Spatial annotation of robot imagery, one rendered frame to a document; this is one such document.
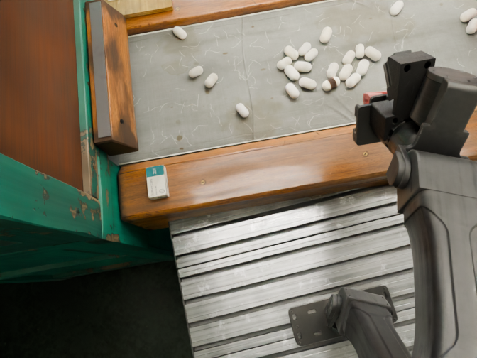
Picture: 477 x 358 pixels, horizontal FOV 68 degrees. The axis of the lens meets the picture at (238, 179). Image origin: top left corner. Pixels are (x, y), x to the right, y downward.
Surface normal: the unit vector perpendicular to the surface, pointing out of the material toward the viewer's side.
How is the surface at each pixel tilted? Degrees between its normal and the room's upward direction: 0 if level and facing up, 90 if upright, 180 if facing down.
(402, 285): 0
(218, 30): 0
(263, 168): 0
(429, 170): 18
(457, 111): 48
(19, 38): 90
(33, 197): 90
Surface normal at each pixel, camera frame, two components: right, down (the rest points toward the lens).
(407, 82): 0.09, 0.57
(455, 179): 0.02, -0.54
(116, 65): 0.89, -0.24
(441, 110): -0.19, 0.53
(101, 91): -0.05, -0.25
